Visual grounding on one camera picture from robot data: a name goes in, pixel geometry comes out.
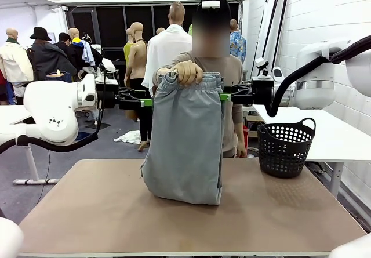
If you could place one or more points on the mannequin in blue floral shirt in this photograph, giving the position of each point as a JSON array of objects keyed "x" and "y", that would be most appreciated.
[{"x": 238, "y": 46}]

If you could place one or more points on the person's right hand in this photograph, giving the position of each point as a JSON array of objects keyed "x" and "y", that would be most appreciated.
[{"x": 189, "y": 72}]

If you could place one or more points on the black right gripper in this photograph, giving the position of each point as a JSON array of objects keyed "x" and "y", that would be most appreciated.
[{"x": 262, "y": 92}]

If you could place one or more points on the bare beige mannequin head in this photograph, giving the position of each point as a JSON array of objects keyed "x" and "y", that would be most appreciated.
[{"x": 160, "y": 31}]

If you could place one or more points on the person's left forearm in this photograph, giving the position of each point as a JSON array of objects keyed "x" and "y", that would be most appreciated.
[{"x": 238, "y": 119}]

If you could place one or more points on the black-haired background person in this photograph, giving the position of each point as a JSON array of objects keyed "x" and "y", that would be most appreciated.
[{"x": 64, "y": 39}]

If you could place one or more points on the person's right forearm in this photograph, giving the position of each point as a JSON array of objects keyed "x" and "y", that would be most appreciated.
[{"x": 171, "y": 63}]

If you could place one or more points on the red fire extinguisher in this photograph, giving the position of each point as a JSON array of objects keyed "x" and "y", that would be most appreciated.
[{"x": 245, "y": 137}]

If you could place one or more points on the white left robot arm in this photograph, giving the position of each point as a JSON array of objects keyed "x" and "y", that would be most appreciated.
[{"x": 52, "y": 107}]

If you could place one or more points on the person in beige sweater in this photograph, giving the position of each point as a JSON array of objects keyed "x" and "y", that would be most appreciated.
[{"x": 226, "y": 66}]

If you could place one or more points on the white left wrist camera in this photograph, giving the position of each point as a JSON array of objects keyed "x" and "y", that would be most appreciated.
[{"x": 109, "y": 65}]

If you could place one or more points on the mannequin with white cloth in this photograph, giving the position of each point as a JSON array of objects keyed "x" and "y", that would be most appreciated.
[{"x": 168, "y": 52}]

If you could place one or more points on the bare-torso mannequin black trousers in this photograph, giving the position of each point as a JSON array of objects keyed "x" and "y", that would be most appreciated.
[{"x": 139, "y": 55}]

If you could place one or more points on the black perforated plastic basket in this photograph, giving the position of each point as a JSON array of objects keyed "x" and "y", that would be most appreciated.
[{"x": 278, "y": 153}]

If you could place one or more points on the red and blue garment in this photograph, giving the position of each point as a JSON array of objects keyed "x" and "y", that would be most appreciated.
[{"x": 3, "y": 81}]

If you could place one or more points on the mannequin in cream jacket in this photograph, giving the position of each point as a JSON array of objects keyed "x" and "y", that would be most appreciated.
[{"x": 14, "y": 61}]

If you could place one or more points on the white cloth on floor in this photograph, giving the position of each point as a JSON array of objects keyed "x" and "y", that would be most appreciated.
[{"x": 129, "y": 137}]

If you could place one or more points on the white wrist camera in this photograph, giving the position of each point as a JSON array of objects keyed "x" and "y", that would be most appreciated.
[
  {"x": 261, "y": 62},
  {"x": 109, "y": 65}
]

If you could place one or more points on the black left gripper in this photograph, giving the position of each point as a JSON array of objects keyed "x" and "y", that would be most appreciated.
[{"x": 108, "y": 100}]

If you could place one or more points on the grey training pants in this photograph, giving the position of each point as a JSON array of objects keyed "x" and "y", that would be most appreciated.
[{"x": 185, "y": 142}]

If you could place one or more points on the light green hat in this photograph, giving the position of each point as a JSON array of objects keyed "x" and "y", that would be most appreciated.
[{"x": 190, "y": 29}]

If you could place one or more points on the headless mannequin in blue jeans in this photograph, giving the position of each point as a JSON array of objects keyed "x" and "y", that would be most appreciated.
[{"x": 58, "y": 76}]

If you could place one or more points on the black cap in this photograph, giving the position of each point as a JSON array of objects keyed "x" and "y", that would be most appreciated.
[{"x": 223, "y": 5}]

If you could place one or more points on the person's left hand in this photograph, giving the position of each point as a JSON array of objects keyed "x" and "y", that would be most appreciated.
[{"x": 241, "y": 149}]

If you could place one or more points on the mannequin black jacket yellow collar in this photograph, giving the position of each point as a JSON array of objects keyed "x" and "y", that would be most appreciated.
[{"x": 79, "y": 52}]

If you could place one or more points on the black frame white panel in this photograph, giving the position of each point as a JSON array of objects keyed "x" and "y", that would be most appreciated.
[
  {"x": 279, "y": 23},
  {"x": 268, "y": 32}
]

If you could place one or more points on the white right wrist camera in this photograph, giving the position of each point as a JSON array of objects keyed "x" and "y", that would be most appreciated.
[{"x": 261, "y": 62}]

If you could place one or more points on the mannequin in yellow-green top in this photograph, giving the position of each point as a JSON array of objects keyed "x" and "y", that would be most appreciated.
[{"x": 127, "y": 52}]

